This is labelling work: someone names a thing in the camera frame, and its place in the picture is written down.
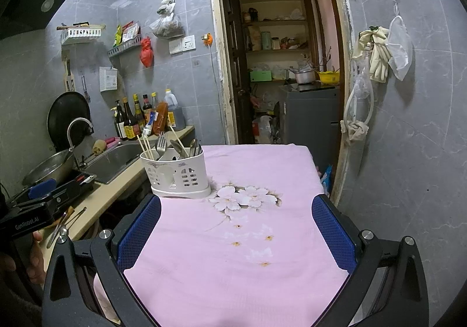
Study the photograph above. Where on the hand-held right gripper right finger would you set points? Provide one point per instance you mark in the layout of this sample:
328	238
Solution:
334	232

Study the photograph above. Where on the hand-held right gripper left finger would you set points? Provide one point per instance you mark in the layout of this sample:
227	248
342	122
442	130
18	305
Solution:
140	228

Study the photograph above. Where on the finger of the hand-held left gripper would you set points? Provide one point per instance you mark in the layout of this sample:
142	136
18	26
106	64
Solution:
42	187
58	198

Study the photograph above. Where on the white plastic utensil holder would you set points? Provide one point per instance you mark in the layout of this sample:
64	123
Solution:
182	173

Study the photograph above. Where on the cream chopstick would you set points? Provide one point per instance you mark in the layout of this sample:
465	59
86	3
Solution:
143	148
178	141
147	146
150	141

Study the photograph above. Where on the person's left forearm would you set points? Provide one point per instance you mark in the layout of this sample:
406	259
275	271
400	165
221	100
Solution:
14	308

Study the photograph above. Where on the person's left hand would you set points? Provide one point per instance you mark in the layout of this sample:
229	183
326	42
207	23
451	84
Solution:
36	261

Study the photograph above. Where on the metal bowl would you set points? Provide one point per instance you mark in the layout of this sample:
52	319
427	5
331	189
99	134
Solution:
47	166

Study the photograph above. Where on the small steel spoon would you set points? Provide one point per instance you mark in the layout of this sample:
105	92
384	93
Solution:
58	232

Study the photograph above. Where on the beige kitchen counter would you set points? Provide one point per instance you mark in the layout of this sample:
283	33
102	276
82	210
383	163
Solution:
109	195

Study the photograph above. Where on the blue plastic packet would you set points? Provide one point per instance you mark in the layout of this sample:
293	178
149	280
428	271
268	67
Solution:
327	177

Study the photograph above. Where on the yellow loofah sponge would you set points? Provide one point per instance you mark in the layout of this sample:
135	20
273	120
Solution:
99	147

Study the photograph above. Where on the steel sink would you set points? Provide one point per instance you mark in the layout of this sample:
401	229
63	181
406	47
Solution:
116	162

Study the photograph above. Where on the steel faucet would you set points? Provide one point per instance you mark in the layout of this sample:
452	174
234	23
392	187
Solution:
78	119

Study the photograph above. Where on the pink cloth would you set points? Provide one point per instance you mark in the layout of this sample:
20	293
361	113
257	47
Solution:
112	140

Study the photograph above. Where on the black wok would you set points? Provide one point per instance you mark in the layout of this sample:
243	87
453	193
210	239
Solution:
65	108

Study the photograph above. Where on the knotted cream rag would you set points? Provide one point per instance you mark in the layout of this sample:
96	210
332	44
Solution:
354	131

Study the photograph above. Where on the white blue packet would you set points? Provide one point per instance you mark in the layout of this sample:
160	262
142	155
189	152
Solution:
149	126

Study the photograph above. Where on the pink floral tablecloth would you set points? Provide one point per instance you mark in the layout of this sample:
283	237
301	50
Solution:
237	276

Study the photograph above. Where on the orange seasoning packet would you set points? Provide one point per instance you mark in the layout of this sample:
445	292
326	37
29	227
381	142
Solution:
161	120

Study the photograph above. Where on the knife in wooden holder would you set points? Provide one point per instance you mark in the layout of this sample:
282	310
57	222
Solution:
69	75

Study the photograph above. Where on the grey washing machine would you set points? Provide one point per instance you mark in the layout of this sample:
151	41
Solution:
310	119

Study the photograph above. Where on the large oil jug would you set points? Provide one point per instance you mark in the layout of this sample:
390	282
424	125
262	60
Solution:
175	113

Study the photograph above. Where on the yellow basin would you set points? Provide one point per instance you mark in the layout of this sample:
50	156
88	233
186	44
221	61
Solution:
329	77

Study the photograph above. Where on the metal pot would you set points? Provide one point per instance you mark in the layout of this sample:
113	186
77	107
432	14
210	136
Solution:
304	77

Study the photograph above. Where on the wooden stick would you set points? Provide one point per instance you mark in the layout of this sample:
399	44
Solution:
80	26

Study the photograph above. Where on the red plastic bag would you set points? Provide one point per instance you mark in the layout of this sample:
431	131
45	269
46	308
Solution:
146	53

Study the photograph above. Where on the yellow snack packet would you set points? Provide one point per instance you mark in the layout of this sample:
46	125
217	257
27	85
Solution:
118	35

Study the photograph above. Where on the dry plant twigs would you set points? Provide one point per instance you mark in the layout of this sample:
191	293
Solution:
324	60

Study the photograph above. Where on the green box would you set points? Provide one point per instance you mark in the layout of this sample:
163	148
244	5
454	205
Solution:
261	76

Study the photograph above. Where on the red snack packet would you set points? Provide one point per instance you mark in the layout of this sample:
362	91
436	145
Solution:
130	31

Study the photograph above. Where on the cream rubber gloves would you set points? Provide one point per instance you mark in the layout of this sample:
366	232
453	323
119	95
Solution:
377	57

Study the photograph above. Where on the dark wooden door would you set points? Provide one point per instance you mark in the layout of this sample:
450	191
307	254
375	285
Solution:
233	64

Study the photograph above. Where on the white jar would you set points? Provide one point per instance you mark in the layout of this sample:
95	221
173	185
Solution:
275	43

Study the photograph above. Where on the mint green canister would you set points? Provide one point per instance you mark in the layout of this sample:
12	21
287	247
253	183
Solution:
266	41

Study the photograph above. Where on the clear bag of dried goods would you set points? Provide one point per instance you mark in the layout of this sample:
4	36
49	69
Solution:
167	27

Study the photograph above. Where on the wooden shelf unit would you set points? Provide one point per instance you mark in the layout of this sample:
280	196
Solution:
277	22

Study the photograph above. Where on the white plastic bag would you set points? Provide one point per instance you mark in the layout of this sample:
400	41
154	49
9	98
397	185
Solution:
166	4

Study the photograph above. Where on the white wall box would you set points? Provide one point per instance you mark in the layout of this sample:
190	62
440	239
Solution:
108	79

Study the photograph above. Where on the white wall basket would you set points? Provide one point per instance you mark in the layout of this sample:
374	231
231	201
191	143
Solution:
80	35

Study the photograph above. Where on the cream door frame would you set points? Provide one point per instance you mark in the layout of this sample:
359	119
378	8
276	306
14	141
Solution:
223	93

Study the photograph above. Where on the grey wall shelf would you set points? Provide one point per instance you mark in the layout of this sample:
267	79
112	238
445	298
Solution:
124	47

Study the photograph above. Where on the white wall switch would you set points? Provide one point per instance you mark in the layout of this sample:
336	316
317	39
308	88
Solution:
176	46

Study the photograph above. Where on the white wall socket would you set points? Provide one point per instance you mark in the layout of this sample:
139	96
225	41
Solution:
188	43

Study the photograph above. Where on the orange wall plug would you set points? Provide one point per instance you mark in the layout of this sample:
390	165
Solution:
208	38

